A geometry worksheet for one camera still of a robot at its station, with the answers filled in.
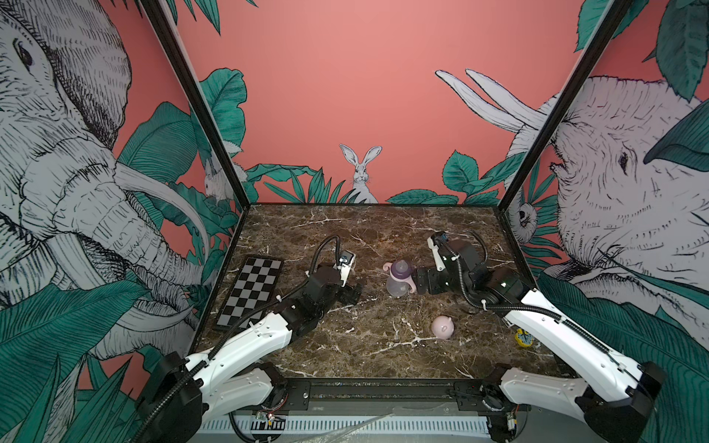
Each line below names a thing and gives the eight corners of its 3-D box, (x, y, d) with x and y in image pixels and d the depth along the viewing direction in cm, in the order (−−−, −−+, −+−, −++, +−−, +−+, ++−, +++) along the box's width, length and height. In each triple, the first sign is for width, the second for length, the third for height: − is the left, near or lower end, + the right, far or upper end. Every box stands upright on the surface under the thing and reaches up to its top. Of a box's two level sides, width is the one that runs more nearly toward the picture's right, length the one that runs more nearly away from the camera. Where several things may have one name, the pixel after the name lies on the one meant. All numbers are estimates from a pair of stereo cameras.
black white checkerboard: (222, 327, 88) (218, 323, 85) (244, 262, 104) (241, 258, 101) (267, 327, 88) (264, 323, 86) (281, 262, 104) (279, 258, 101)
